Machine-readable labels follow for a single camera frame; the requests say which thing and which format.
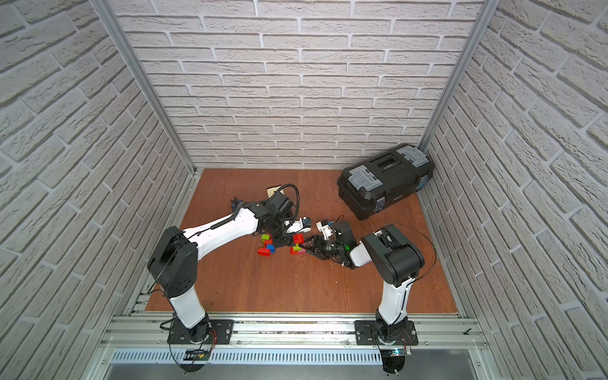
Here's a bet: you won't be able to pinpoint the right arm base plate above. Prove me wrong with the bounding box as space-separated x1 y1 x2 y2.
354 318 419 347

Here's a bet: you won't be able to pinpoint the red curved lego brick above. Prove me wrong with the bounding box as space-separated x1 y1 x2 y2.
290 247 307 255
257 248 272 257

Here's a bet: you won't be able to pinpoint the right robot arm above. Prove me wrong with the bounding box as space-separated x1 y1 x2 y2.
303 221 425 340

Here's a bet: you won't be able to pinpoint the aluminium rail frame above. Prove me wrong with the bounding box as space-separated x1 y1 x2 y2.
84 306 497 379

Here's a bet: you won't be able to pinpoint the black plastic toolbox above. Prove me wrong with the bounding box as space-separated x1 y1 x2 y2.
337 143 435 220

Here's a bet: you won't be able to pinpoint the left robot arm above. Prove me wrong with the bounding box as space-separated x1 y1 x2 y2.
147 189 301 343

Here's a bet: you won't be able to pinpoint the blue handled pliers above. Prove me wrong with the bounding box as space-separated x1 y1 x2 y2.
231 198 245 212

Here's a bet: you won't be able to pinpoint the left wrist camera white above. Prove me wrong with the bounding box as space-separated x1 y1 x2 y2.
287 217 312 234

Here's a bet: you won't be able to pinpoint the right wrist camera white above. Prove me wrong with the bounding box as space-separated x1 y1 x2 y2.
316 219 334 241

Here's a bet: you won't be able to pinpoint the red round lego piece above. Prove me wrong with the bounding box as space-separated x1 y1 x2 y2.
293 234 304 245

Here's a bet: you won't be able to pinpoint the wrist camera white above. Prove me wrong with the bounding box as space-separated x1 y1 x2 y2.
316 219 334 241
287 217 312 234

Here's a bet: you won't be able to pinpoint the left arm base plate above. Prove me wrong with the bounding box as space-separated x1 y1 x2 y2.
167 318 234 345

